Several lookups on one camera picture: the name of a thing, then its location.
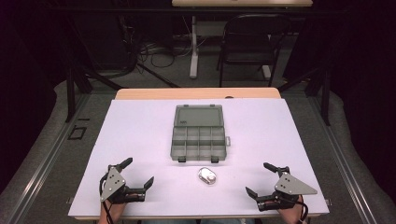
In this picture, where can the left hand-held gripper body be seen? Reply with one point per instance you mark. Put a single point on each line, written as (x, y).
(112, 184)

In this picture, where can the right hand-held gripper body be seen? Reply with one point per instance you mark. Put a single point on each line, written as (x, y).
(291, 185)

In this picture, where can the person's left hand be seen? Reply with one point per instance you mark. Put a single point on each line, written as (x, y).
(114, 210)

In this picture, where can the person's right hand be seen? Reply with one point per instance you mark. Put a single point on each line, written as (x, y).
(290, 214)

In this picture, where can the white table mat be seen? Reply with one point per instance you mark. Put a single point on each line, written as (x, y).
(140, 133)

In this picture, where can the grey plastic organizer box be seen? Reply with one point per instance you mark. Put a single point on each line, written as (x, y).
(199, 143)

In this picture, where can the black metal stand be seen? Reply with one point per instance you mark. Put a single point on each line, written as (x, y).
(325, 105)
(70, 99)

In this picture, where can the wooden table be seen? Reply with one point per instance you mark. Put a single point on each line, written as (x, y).
(186, 93)

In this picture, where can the black folding chair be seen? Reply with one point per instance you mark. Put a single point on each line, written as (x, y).
(246, 49)

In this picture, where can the white-legged background desk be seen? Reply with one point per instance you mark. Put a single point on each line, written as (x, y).
(218, 2)

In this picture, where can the metal floor rail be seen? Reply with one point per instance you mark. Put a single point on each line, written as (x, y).
(344, 166)
(40, 166)

